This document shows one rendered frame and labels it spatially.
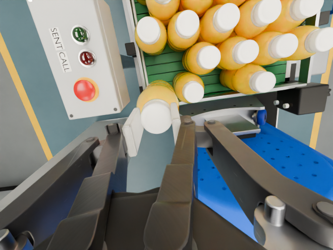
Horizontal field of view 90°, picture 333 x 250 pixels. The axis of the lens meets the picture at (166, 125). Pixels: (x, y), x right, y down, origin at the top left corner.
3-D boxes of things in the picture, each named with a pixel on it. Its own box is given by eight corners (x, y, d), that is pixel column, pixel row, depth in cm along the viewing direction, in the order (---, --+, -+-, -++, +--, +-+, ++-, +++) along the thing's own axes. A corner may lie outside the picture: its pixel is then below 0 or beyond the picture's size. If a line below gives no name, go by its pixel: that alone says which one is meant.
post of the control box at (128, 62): (143, 66, 132) (93, 71, 38) (142, 61, 131) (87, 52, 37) (148, 66, 132) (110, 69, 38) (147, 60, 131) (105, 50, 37)
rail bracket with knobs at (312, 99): (266, 107, 52) (290, 117, 42) (267, 84, 50) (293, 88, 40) (298, 102, 52) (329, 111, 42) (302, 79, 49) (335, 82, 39)
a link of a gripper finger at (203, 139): (182, 135, 13) (221, 129, 13) (178, 115, 17) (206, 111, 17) (184, 152, 13) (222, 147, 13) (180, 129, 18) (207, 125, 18)
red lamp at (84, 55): (83, 66, 28) (80, 66, 27) (79, 52, 28) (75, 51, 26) (96, 64, 28) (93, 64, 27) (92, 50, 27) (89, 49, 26)
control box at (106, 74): (90, 107, 41) (68, 120, 31) (61, 13, 34) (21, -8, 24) (130, 101, 41) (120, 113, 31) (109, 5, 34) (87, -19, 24)
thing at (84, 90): (80, 101, 30) (76, 102, 29) (73, 81, 29) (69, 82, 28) (99, 98, 30) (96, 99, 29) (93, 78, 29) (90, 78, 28)
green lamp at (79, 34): (77, 43, 27) (73, 42, 26) (72, 28, 26) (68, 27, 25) (89, 41, 27) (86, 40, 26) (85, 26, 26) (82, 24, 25)
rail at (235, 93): (150, 106, 46) (149, 109, 43) (150, 103, 46) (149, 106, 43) (297, 85, 45) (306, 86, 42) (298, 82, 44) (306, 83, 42)
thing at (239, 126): (204, 125, 51) (217, 144, 39) (204, 118, 50) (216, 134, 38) (238, 121, 50) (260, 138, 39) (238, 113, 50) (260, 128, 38)
